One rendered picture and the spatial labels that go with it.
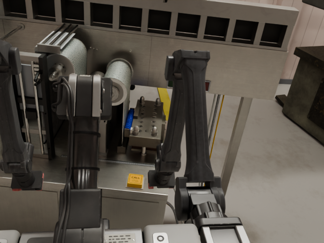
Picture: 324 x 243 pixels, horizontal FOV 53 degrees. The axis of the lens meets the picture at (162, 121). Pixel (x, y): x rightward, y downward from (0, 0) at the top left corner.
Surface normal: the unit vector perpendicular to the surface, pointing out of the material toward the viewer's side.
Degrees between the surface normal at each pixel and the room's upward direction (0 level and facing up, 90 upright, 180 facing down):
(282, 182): 0
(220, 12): 90
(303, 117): 90
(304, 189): 0
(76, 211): 44
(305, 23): 90
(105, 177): 0
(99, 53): 90
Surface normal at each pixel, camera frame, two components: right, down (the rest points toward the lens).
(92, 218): 0.17, -0.23
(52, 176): 0.11, -0.85
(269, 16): -0.04, 0.52
